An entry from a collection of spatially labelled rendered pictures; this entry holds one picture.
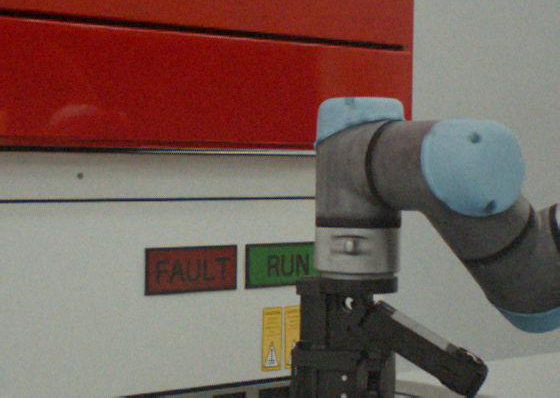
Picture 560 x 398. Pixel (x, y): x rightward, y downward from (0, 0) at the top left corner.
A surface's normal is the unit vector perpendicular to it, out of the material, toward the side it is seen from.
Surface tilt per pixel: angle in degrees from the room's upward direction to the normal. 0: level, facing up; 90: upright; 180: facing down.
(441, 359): 93
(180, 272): 90
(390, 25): 90
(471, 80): 90
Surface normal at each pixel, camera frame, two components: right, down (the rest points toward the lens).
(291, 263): 0.62, 0.05
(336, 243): -0.26, 0.05
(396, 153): -0.76, -0.25
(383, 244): 0.44, 0.05
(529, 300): -0.06, 0.69
